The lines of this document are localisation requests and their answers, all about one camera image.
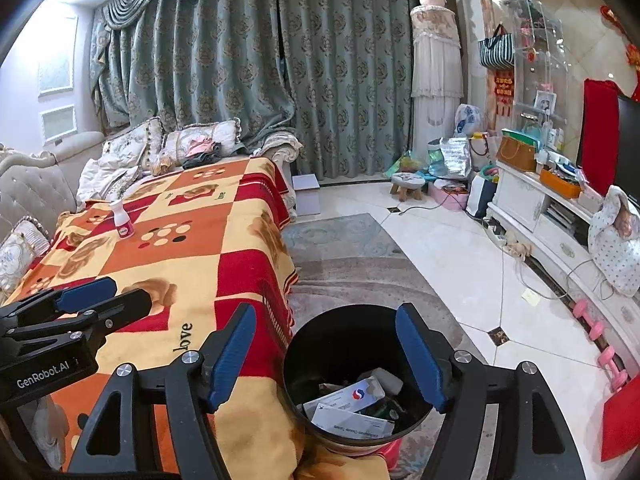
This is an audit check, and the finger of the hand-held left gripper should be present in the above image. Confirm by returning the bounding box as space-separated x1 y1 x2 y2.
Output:
10 287 153 346
0 276 119 331

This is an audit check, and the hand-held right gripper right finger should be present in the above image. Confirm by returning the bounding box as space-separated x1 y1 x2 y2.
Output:
395 302 587 480

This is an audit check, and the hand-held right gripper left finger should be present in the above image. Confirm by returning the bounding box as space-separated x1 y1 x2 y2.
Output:
65 302 258 480

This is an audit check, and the white rectangular block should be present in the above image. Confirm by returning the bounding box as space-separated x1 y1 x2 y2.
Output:
371 367 405 396

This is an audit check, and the white medicine box round logo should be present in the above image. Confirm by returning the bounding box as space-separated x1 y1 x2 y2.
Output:
302 375 386 418

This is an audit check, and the black trash bin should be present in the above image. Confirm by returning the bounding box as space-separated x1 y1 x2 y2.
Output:
281 304 453 456

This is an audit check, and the plain white cardboard box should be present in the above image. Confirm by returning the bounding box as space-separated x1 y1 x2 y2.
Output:
311 404 396 439

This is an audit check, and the striped embroidered bolster cushion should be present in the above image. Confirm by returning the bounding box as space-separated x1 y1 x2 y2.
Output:
0 216 51 301

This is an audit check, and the white bottle pink label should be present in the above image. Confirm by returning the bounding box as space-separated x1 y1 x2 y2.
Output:
109 199 136 239

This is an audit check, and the red orange printed blanket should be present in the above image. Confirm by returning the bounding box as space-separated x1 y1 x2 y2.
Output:
2 156 401 480

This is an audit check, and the white quilted jacket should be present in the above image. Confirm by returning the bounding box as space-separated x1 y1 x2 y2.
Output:
76 157 143 203

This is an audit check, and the white power strip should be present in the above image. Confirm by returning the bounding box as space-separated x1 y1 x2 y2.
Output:
484 217 531 260

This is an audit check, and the white embroidered square cushion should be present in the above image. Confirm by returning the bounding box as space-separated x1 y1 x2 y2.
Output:
102 117 165 171

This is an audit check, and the pink plastic basin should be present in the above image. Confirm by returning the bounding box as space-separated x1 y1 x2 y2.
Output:
429 180 471 211

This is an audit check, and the pile of folded clothes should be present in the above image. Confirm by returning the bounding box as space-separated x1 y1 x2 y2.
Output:
182 137 223 170

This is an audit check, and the pink dumbbell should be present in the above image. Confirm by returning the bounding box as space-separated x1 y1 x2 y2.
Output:
597 345 632 393
572 299 606 341

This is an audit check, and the small wooden stool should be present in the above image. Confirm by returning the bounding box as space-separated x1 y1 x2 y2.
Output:
391 172 426 203

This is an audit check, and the white box on floor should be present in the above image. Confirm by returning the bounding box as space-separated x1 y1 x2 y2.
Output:
291 174 322 216

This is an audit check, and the white navy appliance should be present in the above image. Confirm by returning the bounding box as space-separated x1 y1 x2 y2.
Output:
467 172 498 218

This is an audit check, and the white tv cabinet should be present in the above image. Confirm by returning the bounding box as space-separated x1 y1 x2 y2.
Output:
487 160 640 386

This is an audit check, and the striped floral square cushion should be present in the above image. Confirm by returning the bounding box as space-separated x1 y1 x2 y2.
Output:
162 119 242 163

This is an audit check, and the colourful toy bag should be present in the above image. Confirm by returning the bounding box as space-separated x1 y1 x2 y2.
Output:
385 150 431 178

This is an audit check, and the silver foil bag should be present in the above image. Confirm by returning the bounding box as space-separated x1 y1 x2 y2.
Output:
440 137 473 179

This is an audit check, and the red flat paper pack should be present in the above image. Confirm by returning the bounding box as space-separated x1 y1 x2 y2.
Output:
600 385 640 462

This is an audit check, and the orange box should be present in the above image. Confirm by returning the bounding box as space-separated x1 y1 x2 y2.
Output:
539 167 583 198

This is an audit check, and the white dotted cloth bundle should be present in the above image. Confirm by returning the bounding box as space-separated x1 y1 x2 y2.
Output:
587 185 640 295

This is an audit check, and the brown handbag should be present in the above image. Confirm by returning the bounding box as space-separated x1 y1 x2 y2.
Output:
496 135 538 172

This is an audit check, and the blue white plastic bag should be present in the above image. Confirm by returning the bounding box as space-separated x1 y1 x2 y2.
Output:
454 104 486 137

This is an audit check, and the green patterned curtain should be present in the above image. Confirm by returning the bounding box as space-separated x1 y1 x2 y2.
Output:
89 0 456 181

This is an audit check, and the red hanging decoration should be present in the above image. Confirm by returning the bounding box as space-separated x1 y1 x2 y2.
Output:
494 71 516 121

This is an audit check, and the lace covered standing air conditioner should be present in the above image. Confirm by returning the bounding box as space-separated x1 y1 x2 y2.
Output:
410 4 466 153

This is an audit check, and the red cloth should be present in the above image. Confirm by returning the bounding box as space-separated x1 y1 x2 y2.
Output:
581 78 621 196

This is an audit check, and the black television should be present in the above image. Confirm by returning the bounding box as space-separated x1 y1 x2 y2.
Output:
612 92 640 196

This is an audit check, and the striped tote bag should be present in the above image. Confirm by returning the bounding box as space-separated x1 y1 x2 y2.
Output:
479 24 516 70

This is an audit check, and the clear glass shelf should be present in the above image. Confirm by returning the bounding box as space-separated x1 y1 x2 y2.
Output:
505 0 571 151

